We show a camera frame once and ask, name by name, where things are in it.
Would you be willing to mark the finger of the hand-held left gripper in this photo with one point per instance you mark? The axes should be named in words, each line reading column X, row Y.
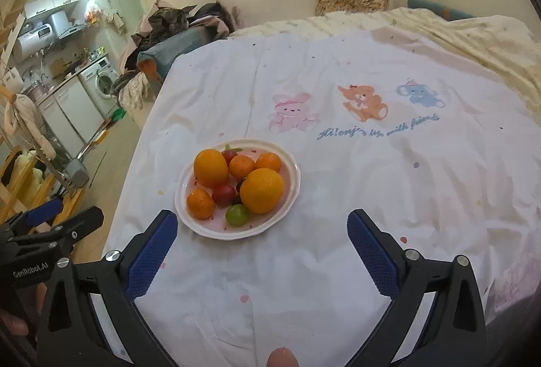
column 80, row 223
column 42, row 213

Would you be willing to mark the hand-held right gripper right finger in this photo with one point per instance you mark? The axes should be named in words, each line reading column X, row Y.
column 372, row 253

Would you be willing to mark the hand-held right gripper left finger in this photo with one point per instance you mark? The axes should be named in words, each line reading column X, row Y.
column 152, row 248

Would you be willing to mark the small mandarin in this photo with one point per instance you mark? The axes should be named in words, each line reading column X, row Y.
column 268, row 162
column 241, row 166
column 200, row 204

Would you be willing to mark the red tomato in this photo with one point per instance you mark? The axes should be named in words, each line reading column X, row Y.
column 223, row 194
column 230, row 155

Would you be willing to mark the green lime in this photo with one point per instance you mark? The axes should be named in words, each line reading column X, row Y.
column 237, row 215

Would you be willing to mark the large orange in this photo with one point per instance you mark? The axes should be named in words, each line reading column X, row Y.
column 262, row 189
column 211, row 167

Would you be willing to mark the pink dotted plate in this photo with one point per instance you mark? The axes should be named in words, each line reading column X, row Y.
column 289, row 172

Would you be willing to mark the person's left hand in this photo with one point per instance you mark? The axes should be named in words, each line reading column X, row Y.
column 12, row 324

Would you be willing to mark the person's right hand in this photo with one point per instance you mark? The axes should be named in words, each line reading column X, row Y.
column 282, row 357

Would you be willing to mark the yellow wooden chair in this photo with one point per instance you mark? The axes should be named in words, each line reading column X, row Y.
column 25, row 189

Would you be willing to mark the grey dustpan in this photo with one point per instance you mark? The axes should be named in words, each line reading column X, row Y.
column 76, row 173

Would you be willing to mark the white printed bed sheet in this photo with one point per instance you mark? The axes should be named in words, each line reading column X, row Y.
column 338, row 189

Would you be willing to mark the beige hanging towel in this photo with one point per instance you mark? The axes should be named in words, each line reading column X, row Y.
column 25, row 113

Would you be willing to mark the white kitchen cabinet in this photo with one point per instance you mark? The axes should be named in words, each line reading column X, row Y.
column 67, row 113

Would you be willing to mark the green broom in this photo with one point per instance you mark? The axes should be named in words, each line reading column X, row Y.
column 118, row 113

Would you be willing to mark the white washing machine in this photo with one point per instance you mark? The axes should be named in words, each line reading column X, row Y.
column 101, row 82

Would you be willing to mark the white water heater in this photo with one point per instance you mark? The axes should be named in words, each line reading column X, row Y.
column 36, row 38

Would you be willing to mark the grey rolled cushion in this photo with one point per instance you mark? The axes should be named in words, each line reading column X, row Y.
column 173, row 50

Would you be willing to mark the pile of clothes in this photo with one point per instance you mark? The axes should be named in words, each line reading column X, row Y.
column 177, row 18

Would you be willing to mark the pale yellow blanket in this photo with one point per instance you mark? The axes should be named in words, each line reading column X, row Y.
column 486, row 50

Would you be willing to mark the teal cushion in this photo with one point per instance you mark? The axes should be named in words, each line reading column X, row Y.
column 439, row 8

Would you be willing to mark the white wall cabinets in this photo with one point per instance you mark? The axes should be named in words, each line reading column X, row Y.
column 50, row 1

